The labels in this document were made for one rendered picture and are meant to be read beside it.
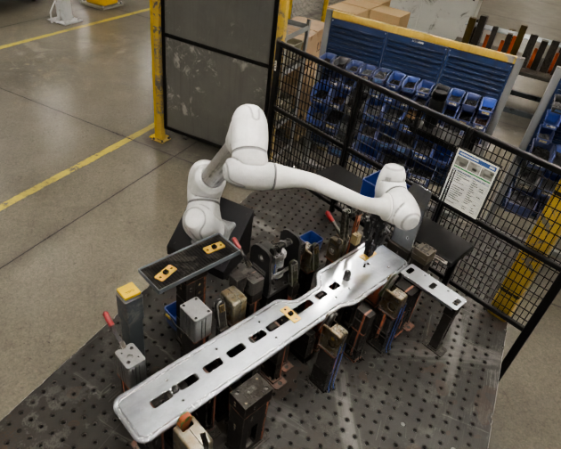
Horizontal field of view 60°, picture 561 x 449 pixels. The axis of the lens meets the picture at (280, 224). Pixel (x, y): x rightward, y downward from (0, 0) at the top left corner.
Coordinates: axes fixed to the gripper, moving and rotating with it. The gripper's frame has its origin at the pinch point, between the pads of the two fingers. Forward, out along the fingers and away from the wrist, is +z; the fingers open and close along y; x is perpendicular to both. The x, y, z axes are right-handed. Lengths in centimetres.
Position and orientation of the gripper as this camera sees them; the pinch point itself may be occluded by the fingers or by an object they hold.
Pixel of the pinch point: (369, 248)
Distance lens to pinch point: 213.3
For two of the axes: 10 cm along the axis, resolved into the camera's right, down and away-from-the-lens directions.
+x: 7.2, -3.5, 6.0
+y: 6.8, 5.1, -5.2
